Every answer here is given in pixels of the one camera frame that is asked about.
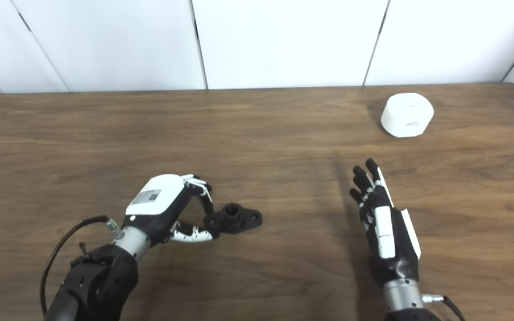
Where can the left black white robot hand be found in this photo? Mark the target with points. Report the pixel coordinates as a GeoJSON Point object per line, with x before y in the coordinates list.
{"type": "Point", "coordinates": [154, 200]}

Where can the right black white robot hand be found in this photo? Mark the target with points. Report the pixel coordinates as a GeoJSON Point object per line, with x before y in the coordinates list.
{"type": "Point", "coordinates": [395, 263]}

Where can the black flanged holder part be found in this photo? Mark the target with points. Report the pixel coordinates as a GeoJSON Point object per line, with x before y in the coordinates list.
{"type": "Point", "coordinates": [234, 218]}

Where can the round white plastic piece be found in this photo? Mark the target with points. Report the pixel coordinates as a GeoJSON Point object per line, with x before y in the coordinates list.
{"type": "Point", "coordinates": [406, 113]}

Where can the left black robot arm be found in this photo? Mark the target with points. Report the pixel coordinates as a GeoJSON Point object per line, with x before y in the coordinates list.
{"type": "Point", "coordinates": [96, 285]}

